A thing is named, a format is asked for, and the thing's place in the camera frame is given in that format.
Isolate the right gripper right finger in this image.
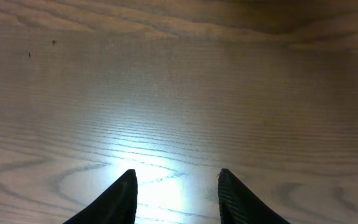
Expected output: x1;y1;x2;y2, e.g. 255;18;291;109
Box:
218;169;290;224

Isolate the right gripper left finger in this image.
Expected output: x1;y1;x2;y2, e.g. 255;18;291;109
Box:
63;169;138;224

